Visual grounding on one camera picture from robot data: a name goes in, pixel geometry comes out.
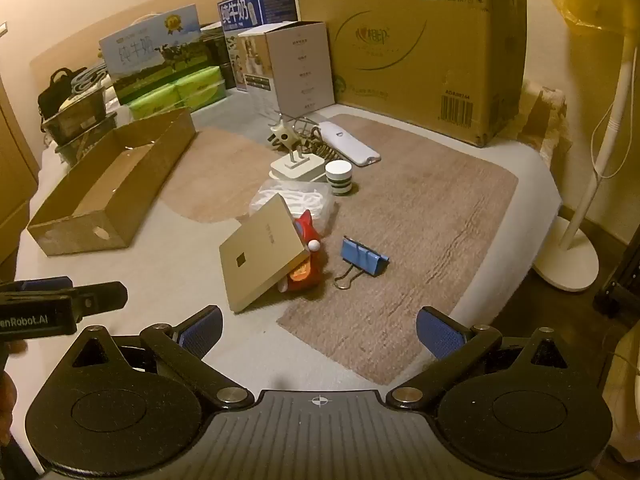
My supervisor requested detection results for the yellow plastic bag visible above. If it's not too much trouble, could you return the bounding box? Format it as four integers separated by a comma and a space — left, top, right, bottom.
551, 0, 640, 68

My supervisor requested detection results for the dark plastic container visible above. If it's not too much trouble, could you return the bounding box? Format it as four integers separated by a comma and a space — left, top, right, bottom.
42, 95, 107, 143
55, 115, 118, 167

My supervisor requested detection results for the red toy figure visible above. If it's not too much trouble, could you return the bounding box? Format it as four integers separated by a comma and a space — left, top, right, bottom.
277, 210, 328, 293

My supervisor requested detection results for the large brown cardboard box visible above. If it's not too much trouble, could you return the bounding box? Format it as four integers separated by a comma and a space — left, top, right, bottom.
292, 0, 538, 148

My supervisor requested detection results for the light brown mat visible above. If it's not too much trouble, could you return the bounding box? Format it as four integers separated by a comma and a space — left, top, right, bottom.
160, 127, 281, 223

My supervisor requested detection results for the dark gift box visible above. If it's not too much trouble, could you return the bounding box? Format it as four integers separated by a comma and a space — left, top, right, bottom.
200, 22, 240, 90

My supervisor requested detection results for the white floor fan stand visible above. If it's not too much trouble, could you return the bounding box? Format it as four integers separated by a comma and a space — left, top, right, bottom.
531, 0, 640, 292

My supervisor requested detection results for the white plug adapter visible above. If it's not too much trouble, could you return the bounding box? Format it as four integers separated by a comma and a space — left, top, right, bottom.
268, 152, 331, 184

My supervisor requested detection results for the striped folded cloth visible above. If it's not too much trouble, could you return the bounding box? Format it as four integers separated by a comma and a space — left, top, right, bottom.
70, 62, 110, 98

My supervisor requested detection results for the gold box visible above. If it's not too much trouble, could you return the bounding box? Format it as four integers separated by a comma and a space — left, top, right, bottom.
218, 194, 310, 313

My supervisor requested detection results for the white fan cable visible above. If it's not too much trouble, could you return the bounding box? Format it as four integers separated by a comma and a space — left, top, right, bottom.
592, 100, 632, 181

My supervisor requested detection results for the black metal rack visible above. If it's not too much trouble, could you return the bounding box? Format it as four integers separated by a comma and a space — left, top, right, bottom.
594, 240, 640, 318

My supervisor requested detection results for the crumpled cardboard sheet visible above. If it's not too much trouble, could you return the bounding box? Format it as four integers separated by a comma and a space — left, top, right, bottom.
520, 82, 571, 166

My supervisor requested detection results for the wooden door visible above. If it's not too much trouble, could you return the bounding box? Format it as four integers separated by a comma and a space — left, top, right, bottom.
0, 77, 41, 266

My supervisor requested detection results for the white product box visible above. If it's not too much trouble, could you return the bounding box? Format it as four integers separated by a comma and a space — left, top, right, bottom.
236, 21, 335, 118

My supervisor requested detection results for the landscape print milk box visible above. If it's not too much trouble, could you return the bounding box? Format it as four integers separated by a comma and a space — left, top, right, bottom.
97, 4, 208, 106

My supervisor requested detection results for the blue binder clip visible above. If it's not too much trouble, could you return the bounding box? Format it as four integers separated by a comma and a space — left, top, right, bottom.
334, 236, 391, 291

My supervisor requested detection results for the white round jar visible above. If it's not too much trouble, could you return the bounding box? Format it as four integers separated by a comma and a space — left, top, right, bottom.
325, 160, 354, 196

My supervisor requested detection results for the shallow cardboard box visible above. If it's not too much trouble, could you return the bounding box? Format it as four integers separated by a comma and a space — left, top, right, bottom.
26, 106, 197, 258

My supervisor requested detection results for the wooden headboard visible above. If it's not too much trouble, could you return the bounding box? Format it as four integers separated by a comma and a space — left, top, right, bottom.
29, 0, 224, 93

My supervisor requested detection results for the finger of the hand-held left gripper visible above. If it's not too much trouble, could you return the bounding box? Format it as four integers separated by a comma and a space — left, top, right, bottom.
0, 276, 73, 295
70, 281, 128, 318

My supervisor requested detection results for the dark brown mat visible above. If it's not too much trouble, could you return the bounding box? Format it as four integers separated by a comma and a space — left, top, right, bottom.
277, 114, 519, 386

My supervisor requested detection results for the green tissue pack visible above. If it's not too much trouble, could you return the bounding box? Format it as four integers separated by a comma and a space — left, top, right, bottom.
172, 66, 227, 111
125, 85, 182, 122

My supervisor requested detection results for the black bag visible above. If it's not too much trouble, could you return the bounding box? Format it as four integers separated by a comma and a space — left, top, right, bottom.
37, 66, 88, 133

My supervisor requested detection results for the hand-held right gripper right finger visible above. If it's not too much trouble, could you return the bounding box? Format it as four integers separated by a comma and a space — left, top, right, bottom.
387, 306, 568, 411

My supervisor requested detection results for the white electric trimmer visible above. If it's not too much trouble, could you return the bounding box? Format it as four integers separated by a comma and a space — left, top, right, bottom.
318, 121, 382, 167

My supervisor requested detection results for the blue milk carton box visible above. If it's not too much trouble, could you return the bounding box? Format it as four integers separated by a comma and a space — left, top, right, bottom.
216, 0, 300, 93

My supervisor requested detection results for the plastic bag of white cable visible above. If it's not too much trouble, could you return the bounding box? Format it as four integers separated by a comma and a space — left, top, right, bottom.
250, 180, 335, 233

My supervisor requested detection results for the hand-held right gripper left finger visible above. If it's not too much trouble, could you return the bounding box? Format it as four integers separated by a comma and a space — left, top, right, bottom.
74, 305, 256, 411

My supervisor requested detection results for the striped hair clip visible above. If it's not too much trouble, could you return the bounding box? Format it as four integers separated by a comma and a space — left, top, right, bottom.
295, 127, 337, 161

